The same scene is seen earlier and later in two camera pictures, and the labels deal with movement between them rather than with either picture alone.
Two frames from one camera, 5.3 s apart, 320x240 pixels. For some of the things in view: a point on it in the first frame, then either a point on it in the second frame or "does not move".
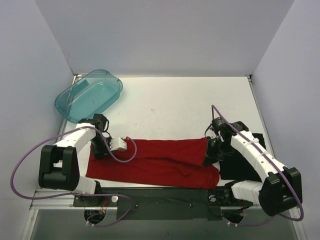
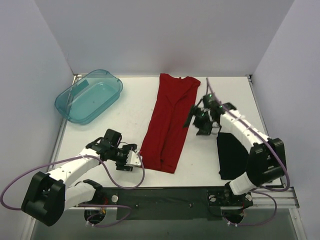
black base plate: [162, 203] does not move
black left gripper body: [99, 150] → [125, 160]
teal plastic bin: [87, 95] does not move
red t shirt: [177, 163] → [174, 101]
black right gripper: [211, 154] → [200, 118]
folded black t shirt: [234, 166] does not move
